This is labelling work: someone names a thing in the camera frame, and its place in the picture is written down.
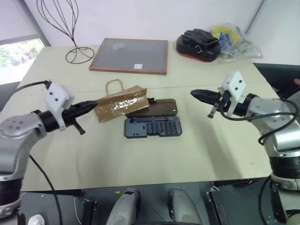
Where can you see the brown paper bag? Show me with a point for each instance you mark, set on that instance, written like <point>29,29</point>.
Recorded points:
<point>117,105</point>

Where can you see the clear plastic bag with packets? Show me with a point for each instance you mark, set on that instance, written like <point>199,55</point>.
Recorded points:
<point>241,44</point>

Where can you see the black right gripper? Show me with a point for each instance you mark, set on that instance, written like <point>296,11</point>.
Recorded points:
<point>222,102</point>

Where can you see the black bag with red base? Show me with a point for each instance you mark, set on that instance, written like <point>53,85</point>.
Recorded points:
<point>199,47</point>

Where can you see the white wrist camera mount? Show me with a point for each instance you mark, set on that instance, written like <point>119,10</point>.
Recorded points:
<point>234,84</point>
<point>56,93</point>

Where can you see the black screwdriver bit set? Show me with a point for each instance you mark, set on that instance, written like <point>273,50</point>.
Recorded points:
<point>152,129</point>

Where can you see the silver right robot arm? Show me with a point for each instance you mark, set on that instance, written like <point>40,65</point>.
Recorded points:
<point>264,105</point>

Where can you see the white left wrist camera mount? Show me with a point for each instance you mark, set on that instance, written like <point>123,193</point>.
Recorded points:
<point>56,93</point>

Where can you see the crumpled clear plastic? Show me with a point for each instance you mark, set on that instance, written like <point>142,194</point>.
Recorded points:
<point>36,220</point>

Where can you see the window with dark frame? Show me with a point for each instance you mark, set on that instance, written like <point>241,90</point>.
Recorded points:
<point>18,58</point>

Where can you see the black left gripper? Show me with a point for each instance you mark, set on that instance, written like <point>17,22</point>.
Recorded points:
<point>70,114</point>

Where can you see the wooden framed grey board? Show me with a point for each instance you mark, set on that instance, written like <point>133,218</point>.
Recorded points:
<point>129,55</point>

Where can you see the silver rounded robot leg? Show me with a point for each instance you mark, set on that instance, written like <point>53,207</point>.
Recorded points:
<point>124,208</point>
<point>182,206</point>

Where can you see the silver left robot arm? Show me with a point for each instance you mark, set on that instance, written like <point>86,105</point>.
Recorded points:
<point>14,131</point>

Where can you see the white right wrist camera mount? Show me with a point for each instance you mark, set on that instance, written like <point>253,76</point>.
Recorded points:
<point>234,84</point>

